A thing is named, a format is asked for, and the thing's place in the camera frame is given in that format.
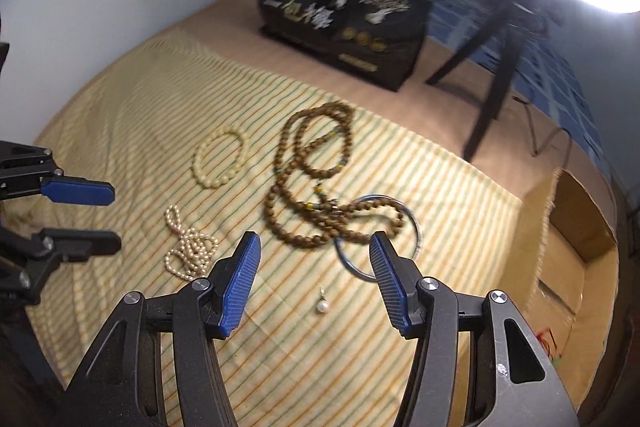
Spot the brown wooden bead necklace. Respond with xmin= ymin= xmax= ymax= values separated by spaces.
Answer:
xmin=263 ymin=101 xmax=407 ymax=250

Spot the black tripod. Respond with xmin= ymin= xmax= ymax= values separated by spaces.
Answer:
xmin=426 ymin=0 xmax=546 ymax=162

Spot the cardboard box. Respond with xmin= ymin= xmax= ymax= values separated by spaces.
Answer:
xmin=525 ymin=167 xmax=621 ymax=403

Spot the cream bead bracelet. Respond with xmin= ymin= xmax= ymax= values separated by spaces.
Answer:
xmin=192 ymin=130 xmax=249 ymax=188

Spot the striped yellow cloth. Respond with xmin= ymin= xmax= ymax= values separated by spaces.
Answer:
xmin=25 ymin=27 xmax=558 ymax=427

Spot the small pearl necklace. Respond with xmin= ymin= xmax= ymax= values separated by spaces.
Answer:
xmin=163 ymin=204 xmax=219 ymax=280

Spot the blue metal bangle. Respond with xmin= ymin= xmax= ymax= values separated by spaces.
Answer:
xmin=334 ymin=193 xmax=425 ymax=282

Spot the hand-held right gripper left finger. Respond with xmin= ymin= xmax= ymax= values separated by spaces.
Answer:
xmin=62 ymin=231 xmax=263 ymax=427

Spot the tan bed sheet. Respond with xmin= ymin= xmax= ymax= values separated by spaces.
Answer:
xmin=190 ymin=0 xmax=566 ymax=202

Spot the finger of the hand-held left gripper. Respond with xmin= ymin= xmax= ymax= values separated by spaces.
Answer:
xmin=0 ymin=141 xmax=116 ymax=208
xmin=0 ymin=227 xmax=122 ymax=308

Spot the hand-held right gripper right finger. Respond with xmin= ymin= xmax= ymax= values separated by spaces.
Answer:
xmin=369 ymin=231 xmax=581 ymax=427

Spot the blue checked bed sheet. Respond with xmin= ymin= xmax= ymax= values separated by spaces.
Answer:
xmin=425 ymin=0 xmax=608 ymax=172

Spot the black power cable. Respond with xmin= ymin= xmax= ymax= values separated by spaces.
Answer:
xmin=514 ymin=96 xmax=576 ymax=188

